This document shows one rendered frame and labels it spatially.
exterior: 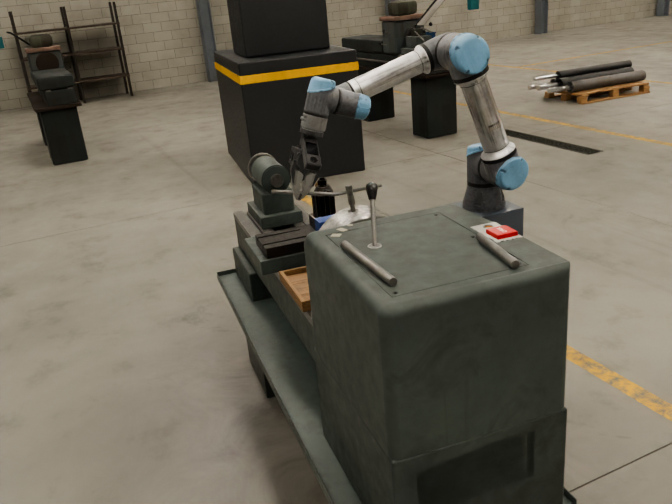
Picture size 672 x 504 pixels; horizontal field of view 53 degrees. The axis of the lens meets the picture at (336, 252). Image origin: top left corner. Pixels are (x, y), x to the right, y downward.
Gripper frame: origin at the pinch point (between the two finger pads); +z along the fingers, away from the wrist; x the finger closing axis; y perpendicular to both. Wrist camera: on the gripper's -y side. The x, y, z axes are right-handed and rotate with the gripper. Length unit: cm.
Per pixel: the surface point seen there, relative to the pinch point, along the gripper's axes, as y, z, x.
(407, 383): -72, 24, -8
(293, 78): 471, -25, -135
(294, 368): 32, 72, -25
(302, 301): 12.3, 37.8, -13.6
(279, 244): 52, 30, -15
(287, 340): 54, 71, -28
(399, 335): -72, 12, -3
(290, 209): 106, 27, -35
